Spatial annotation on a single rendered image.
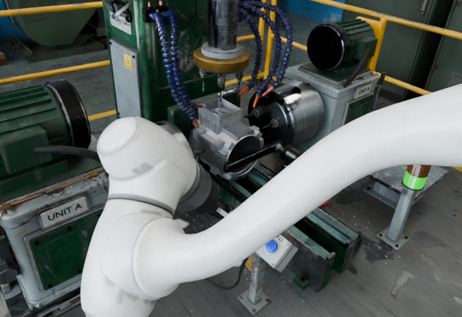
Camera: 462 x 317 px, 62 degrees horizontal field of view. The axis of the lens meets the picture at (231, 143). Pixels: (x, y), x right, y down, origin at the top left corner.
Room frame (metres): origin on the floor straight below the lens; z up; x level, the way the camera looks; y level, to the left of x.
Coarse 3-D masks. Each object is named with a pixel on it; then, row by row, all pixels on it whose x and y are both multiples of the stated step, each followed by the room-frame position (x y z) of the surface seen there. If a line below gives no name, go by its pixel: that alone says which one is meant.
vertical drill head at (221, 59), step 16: (208, 0) 1.18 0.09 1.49; (224, 0) 1.14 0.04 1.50; (208, 16) 1.18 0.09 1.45; (224, 16) 1.14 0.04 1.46; (208, 32) 1.17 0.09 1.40; (224, 32) 1.14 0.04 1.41; (208, 48) 1.16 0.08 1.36; (224, 48) 1.14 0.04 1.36; (240, 48) 1.17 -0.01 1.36; (208, 64) 1.11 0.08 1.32; (224, 64) 1.10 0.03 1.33; (240, 64) 1.12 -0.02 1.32; (224, 80) 1.12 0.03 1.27; (240, 80) 1.17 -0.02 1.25
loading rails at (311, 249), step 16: (256, 176) 1.11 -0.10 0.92; (224, 192) 1.05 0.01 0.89; (240, 192) 1.00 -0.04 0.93; (304, 224) 0.91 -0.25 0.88; (320, 224) 0.88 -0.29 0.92; (336, 224) 0.87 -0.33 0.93; (304, 240) 0.81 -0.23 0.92; (320, 240) 0.86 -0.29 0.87; (336, 240) 0.82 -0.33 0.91; (352, 240) 0.81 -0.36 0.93; (304, 256) 0.77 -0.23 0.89; (320, 256) 0.73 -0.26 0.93; (336, 256) 0.81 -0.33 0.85; (304, 272) 0.76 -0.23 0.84; (320, 272) 0.72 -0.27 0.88; (304, 288) 0.73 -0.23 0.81; (320, 288) 0.73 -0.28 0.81
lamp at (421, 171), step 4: (408, 168) 0.95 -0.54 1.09; (412, 168) 0.94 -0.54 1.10; (416, 168) 0.93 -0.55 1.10; (420, 168) 0.93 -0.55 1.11; (424, 168) 0.93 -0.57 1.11; (428, 168) 0.93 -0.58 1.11; (408, 172) 0.95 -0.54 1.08; (412, 172) 0.94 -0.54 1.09; (416, 172) 0.93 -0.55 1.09; (420, 172) 0.93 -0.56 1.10; (424, 172) 0.93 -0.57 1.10; (428, 172) 0.93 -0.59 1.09; (416, 176) 0.93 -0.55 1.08; (420, 176) 0.93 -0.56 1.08; (424, 176) 0.93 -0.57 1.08
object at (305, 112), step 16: (288, 80) 1.43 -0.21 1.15; (272, 96) 1.30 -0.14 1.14; (288, 96) 1.28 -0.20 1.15; (304, 96) 1.31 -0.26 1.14; (320, 96) 1.37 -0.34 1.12; (256, 112) 1.31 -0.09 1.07; (272, 112) 1.28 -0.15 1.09; (288, 112) 1.23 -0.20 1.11; (304, 112) 1.26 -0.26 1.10; (320, 112) 1.32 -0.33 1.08; (272, 128) 1.28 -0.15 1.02; (288, 128) 1.23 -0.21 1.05; (304, 128) 1.25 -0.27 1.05
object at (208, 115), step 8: (200, 104) 1.20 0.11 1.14; (208, 104) 1.23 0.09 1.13; (216, 104) 1.25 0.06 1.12; (224, 104) 1.24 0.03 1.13; (232, 104) 1.21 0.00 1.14; (200, 112) 1.19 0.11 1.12; (208, 112) 1.15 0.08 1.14; (216, 112) 1.18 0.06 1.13; (224, 112) 1.17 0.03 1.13; (232, 112) 1.15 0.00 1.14; (240, 112) 1.17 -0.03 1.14; (200, 120) 1.19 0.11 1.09; (208, 120) 1.15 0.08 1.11; (216, 120) 1.12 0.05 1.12; (224, 120) 1.13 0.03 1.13; (232, 120) 1.15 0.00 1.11; (240, 120) 1.17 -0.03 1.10; (208, 128) 1.15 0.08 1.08; (216, 128) 1.12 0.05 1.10
